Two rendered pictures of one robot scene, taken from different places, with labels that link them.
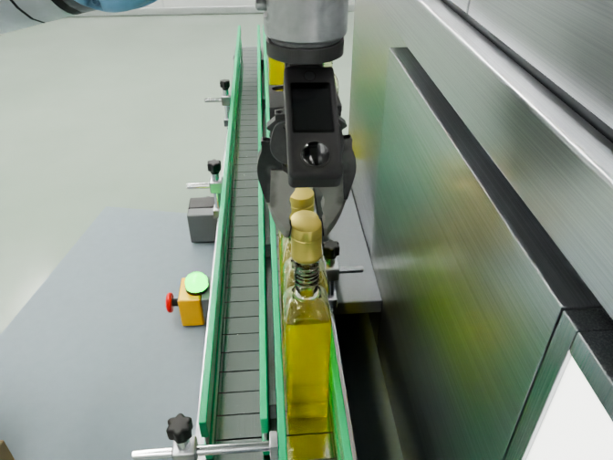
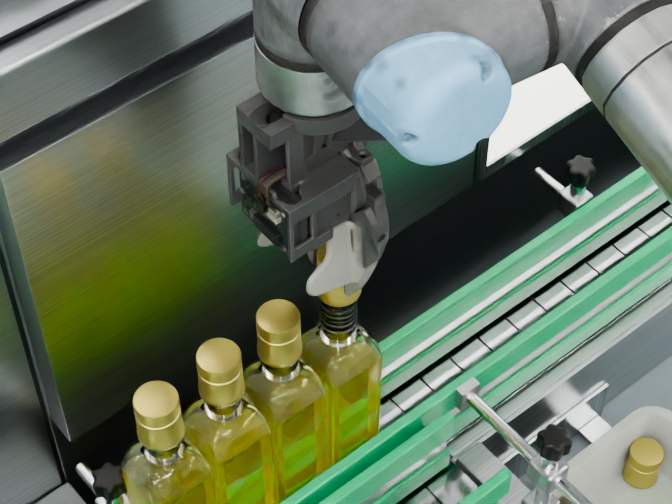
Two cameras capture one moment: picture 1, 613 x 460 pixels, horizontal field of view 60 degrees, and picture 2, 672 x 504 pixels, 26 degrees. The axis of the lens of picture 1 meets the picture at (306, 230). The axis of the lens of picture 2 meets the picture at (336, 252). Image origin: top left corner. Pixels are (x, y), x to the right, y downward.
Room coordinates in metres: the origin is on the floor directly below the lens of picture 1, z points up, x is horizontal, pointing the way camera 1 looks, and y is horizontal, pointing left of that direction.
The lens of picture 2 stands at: (0.87, 0.58, 2.05)
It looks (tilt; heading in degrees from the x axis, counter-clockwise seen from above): 50 degrees down; 235
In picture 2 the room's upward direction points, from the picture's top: straight up
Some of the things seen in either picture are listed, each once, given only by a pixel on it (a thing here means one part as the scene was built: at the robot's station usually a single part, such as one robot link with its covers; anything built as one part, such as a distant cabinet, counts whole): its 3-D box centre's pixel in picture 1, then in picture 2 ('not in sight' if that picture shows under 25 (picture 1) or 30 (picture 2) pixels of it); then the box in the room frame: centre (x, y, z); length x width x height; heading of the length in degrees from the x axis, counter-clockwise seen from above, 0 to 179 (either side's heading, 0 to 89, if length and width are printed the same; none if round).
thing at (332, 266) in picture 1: (342, 275); (104, 499); (0.68, -0.06, 0.94); 0.07 x 0.04 x 0.13; 94
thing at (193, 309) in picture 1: (198, 301); not in sight; (0.77, 0.22, 0.79); 0.07 x 0.07 x 0.07; 4
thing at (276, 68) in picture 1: (278, 64); not in sight; (1.50, 0.08, 1.02); 0.06 x 0.06 x 0.28; 4
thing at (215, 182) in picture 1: (205, 190); not in sight; (0.95, 0.21, 0.94); 0.07 x 0.04 x 0.13; 94
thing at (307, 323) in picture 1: (306, 351); (338, 405); (0.47, 0.00, 0.99); 0.06 x 0.06 x 0.21; 5
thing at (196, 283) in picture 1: (196, 282); not in sight; (0.77, 0.21, 0.84); 0.05 x 0.05 x 0.03
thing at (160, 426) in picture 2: not in sight; (158, 415); (0.64, 0.01, 1.14); 0.04 x 0.04 x 0.04
